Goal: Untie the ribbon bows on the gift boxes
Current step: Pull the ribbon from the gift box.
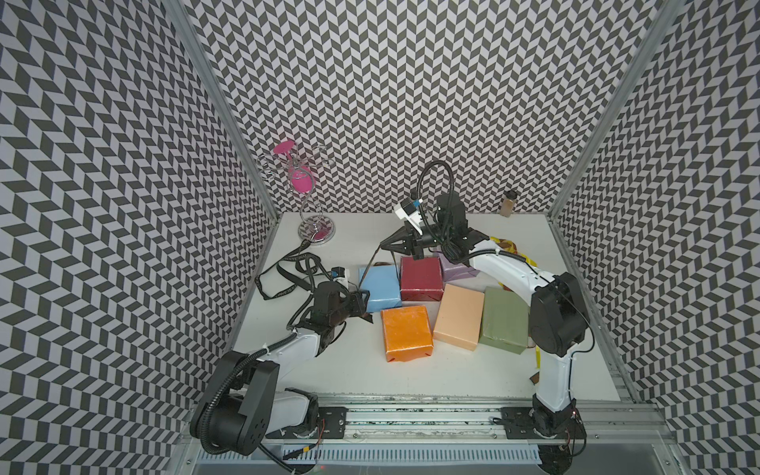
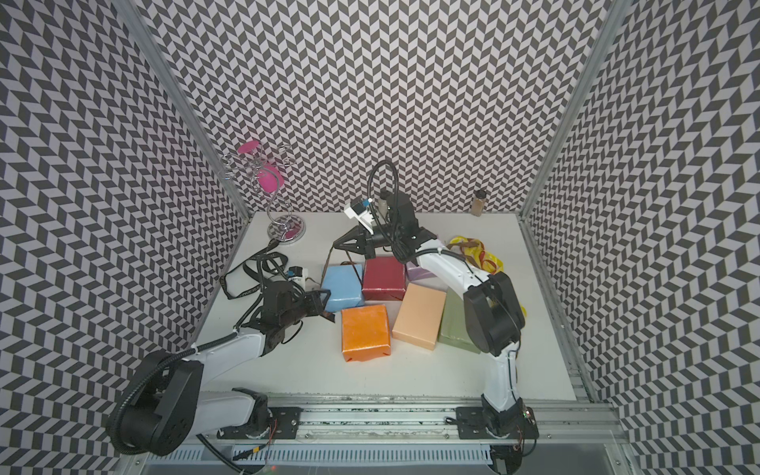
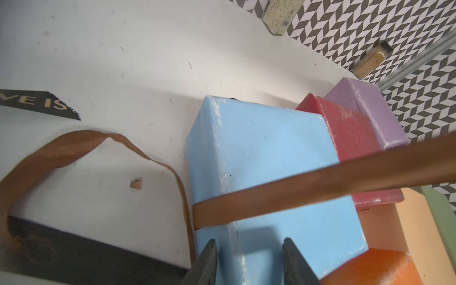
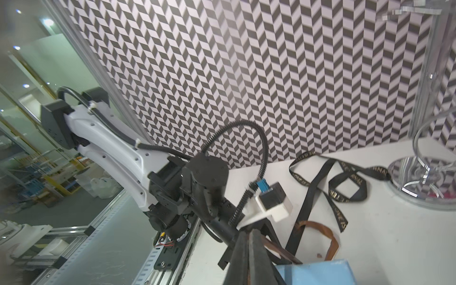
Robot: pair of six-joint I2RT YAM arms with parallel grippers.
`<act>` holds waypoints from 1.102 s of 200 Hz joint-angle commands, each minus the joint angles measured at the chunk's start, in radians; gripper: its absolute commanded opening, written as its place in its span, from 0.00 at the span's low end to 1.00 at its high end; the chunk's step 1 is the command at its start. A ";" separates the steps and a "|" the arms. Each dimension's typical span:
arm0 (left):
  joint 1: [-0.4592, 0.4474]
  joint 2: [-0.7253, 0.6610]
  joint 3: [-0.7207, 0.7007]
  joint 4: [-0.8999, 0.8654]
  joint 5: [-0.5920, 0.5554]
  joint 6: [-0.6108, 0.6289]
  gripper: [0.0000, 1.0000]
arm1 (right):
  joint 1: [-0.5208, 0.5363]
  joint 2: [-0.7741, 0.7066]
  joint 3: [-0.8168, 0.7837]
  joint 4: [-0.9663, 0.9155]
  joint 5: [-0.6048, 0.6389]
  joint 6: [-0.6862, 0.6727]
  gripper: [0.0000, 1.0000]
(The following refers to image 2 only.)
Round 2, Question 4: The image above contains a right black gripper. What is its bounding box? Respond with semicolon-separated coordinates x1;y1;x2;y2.
333;222;401;259

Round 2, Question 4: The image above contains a blue gift box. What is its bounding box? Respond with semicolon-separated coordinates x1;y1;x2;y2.
322;263;364;313

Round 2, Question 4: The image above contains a red gift box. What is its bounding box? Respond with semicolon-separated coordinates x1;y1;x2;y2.
362;256;407;301

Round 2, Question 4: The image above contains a black ribbon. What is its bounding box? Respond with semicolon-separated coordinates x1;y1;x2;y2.
219;239;289;300

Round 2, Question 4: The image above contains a purple gift box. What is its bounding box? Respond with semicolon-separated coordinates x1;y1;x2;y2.
406;262;435;282

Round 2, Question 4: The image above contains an orange gift box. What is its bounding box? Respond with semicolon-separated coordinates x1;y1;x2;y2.
340;305;392;362

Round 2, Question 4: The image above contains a peach gift box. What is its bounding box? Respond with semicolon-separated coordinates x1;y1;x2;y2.
392;284;447;350

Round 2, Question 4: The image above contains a green gift box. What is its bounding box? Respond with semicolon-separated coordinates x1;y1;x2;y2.
437;289;480;354

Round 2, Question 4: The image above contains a yellow ribbon of peach box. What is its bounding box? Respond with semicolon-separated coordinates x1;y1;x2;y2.
444;236;506;275

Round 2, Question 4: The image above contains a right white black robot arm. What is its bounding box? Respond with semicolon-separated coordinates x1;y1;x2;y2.
332;192;530;439

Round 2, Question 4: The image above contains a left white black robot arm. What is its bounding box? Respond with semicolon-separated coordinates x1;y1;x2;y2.
106;280;334;455

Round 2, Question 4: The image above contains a light spice jar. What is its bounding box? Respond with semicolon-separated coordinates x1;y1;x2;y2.
376;189;391;219

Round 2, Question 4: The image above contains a silver pink jewelry stand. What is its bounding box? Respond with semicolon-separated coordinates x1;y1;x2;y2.
221;139;306;245

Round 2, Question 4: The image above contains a brown spice jar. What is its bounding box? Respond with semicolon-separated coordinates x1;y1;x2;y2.
470;189;487;217

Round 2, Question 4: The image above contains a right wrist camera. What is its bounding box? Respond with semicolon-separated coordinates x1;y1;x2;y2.
344;198;376;235

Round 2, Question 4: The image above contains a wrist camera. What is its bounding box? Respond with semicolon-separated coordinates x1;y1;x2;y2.
344;198;376;235
286;266;309;287

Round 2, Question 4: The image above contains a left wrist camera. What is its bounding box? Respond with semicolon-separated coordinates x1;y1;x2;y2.
286;266;309;287

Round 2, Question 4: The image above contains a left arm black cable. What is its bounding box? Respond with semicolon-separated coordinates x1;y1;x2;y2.
254;251;292;298

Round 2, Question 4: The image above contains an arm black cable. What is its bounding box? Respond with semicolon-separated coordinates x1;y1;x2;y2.
366;158;401;209
254;251;292;298

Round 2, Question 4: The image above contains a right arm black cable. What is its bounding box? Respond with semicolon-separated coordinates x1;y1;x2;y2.
366;158;401;209

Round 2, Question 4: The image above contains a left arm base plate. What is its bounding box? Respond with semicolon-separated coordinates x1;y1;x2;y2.
217;407;303;441

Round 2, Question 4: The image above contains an aluminium front rail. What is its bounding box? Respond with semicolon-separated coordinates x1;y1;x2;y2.
135;394;631;447

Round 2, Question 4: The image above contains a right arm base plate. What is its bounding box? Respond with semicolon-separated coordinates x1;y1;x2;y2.
454;406;540;441

